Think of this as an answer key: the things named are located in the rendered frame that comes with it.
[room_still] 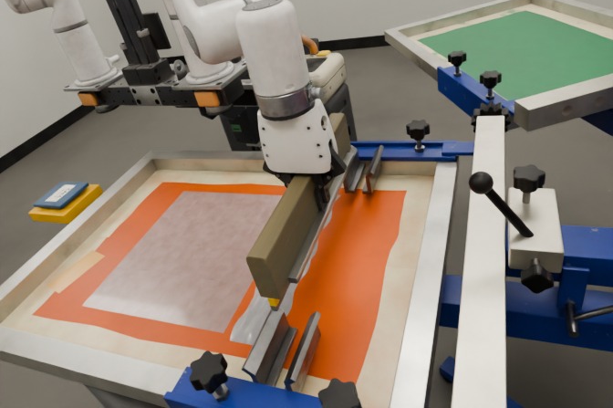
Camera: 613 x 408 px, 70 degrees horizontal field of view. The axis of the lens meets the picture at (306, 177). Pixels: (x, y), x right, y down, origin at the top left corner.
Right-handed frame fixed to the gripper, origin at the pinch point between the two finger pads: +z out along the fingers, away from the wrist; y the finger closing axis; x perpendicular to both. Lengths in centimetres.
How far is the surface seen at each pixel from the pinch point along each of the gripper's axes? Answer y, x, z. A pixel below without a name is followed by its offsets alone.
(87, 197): 70, -13, 15
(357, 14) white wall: 100, -379, 79
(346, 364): -8.7, 18.5, 13.8
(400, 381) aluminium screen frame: -16.7, 21.1, 10.2
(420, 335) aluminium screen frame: -18.0, 14.6, 10.3
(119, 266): 40.4, 7.8, 14.1
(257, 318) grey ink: 6.5, 14.3, 13.1
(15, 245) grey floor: 252, -71, 111
